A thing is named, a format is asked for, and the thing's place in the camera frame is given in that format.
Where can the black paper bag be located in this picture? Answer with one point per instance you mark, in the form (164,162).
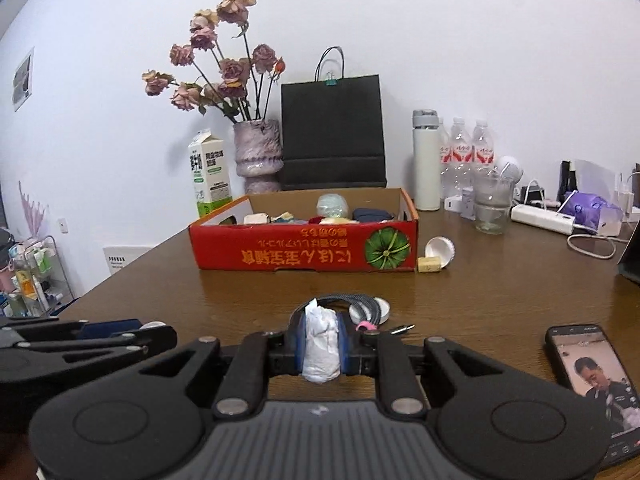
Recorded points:
(332,135)

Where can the white power strip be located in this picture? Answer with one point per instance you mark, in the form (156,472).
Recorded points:
(542,219)

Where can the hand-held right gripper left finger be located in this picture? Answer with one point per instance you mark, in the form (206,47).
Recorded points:
(299,345)

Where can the wooden desktop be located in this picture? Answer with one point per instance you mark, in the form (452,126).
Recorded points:
(250,295)

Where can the white green milk carton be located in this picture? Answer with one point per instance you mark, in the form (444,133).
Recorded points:
(210,175)

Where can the dark tablet stand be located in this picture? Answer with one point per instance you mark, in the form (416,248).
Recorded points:
(631,260)

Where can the purple ceramic vase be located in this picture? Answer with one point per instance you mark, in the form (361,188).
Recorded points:
(257,155)

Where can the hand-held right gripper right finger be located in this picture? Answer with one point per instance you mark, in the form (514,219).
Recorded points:
(345,347)

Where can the red cardboard box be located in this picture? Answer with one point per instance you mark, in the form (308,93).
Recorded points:
(300,250)

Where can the small white box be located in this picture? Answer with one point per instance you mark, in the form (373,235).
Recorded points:
(467,202)

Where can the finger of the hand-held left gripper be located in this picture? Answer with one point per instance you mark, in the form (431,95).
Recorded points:
(107,328)
(150,342)

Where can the green binder clip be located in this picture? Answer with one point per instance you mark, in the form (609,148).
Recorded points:
(331,80)

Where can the clear glass cup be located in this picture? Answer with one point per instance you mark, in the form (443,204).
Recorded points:
(492,205)

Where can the cream yellow block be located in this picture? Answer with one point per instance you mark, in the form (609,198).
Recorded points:
(430,264)

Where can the white paper cupcake liner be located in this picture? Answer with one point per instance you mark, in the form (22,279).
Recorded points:
(440,249)

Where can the navy zip pouch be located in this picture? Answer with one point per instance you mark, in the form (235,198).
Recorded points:
(372,214)

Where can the iridescent plastic bag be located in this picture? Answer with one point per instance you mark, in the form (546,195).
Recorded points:
(331,206)

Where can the white tissue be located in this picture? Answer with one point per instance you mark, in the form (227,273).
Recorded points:
(320,345)

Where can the black smartphone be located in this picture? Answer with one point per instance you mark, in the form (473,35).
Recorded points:
(590,385)

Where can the wall poster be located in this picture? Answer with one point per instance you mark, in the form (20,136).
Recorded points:
(23,80)

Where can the purple feather decoration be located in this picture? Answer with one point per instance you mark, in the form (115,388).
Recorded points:
(34,210)

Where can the white round case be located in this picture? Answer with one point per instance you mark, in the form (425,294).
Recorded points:
(381,310)

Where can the clear water bottle red label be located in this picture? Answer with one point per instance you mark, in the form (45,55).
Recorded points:
(461,155)
(445,160)
(482,150)

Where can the black cosmetic tubes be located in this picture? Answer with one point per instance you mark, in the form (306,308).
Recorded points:
(567,180)

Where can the plastic yellow blue item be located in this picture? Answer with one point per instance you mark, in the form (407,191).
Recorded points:
(283,217)

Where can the white wall outlet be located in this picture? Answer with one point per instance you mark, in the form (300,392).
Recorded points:
(62,225)

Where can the purple tissue pack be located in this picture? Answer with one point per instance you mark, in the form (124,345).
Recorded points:
(590,212)

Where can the metal storage rack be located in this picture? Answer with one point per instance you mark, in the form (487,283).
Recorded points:
(35,275)

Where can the dried pink roses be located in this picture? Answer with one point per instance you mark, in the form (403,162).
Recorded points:
(220,65)

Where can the white wall vent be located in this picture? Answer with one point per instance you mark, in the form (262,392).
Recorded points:
(127,260)

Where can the black hair clip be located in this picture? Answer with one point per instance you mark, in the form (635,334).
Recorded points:
(402,329)

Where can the white thermos bottle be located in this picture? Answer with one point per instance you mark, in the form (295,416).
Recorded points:
(426,160)

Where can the cream power adapter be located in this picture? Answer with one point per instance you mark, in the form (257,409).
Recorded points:
(256,219)

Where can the white charger cube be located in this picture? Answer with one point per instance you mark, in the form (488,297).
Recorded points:
(453,203)

